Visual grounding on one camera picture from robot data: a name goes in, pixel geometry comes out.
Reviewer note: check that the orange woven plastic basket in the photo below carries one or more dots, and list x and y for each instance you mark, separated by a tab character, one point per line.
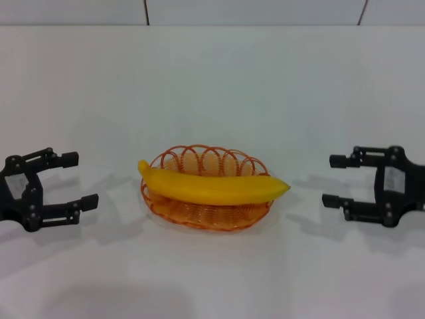
206	212

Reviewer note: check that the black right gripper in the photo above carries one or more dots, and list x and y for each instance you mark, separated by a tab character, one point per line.
401	186

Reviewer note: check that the yellow banana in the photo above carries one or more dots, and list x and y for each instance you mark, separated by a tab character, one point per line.
212	187

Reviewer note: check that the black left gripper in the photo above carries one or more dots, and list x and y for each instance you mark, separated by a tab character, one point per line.
18	192

